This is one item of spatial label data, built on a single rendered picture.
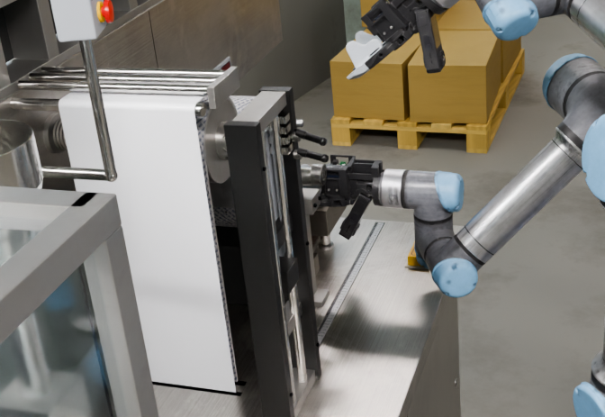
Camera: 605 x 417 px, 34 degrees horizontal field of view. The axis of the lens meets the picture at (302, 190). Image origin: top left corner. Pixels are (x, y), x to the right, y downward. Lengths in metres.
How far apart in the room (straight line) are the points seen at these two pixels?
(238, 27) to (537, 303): 1.66
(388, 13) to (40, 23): 0.59
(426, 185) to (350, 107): 3.07
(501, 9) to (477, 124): 3.22
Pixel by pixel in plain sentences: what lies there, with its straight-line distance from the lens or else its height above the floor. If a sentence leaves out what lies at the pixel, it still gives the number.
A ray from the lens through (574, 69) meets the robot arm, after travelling 1.87.
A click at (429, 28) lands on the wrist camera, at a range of 1.68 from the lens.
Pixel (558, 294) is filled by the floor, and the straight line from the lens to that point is 3.68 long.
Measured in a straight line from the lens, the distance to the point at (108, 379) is 0.89.
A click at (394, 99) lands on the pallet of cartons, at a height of 0.25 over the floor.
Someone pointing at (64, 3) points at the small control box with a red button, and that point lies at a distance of 1.26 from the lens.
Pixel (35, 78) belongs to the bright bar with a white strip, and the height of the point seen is 1.45.
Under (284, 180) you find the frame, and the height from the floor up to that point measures 1.30.
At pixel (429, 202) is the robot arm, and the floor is 1.11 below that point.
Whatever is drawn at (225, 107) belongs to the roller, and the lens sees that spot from 1.63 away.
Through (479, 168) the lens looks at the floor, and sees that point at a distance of 4.64.
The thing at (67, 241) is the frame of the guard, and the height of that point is 1.60.
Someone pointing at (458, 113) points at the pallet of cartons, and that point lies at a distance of 4.77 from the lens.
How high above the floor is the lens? 1.94
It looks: 25 degrees down
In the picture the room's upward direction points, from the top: 6 degrees counter-clockwise
